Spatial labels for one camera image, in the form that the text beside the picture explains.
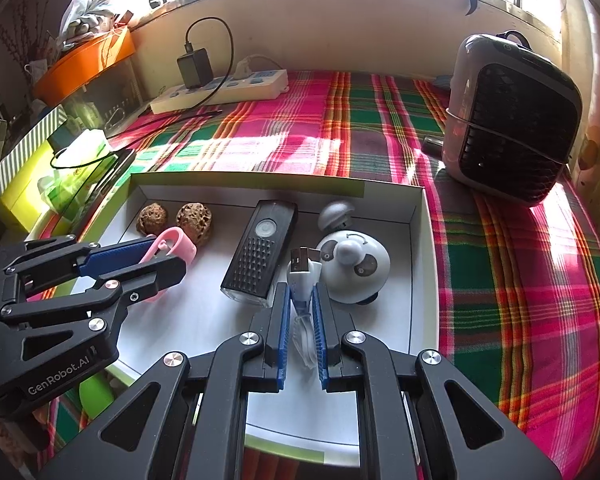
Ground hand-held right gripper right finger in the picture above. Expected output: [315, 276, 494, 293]
[310, 284, 563, 480]

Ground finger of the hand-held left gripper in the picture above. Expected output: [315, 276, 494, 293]
[0, 254, 188, 361]
[0, 234, 157, 301]

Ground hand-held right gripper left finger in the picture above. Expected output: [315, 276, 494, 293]
[35, 282, 293, 480]

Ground pink silicone strap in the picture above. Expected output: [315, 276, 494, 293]
[139, 226, 198, 303]

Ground white and green cardboard box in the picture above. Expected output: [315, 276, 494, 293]
[22, 171, 438, 466]

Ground white USB cable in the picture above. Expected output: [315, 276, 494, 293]
[286, 246, 323, 373]

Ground large brown walnut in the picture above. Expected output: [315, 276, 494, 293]
[176, 202, 213, 240]

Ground white panda gadget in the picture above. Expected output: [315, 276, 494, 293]
[314, 230, 392, 306]

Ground small grey dome gadget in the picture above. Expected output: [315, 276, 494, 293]
[317, 200, 353, 233]

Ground small brown walnut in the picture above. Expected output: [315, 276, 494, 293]
[136, 202, 170, 237]

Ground green round lid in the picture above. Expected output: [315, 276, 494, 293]
[77, 372, 116, 421]

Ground black bike light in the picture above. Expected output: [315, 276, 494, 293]
[220, 200, 299, 309]

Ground black smartphone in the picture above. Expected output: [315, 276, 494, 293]
[72, 147, 138, 233]

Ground green and white plastic bag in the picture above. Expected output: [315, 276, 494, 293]
[37, 130, 118, 211]

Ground yellow-green box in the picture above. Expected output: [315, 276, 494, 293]
[0, 140, 61, 233]

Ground green striped box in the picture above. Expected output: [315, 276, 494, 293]
[0, 105, 68, 201]

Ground glass tank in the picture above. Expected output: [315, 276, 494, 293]
[62, 57, 146, 133]

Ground plaid tablecloth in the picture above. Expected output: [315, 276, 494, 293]
[30, 70, 600, 480]

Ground white power strip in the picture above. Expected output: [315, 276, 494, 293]
[150, 69, 290, 115]

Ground orange tray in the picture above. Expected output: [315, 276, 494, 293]
[32, 25, 137, 106]

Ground black charger adapter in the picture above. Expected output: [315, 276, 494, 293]
[176, 47, 214, 90]

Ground dried twigs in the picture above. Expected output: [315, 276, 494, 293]
[0, 0, 61, 71]

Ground crumpled plastic bag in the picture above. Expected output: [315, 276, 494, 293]
[55, 0, 126, 43]

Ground black charging cable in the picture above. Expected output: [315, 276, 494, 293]
[50, 16, 236, 170]

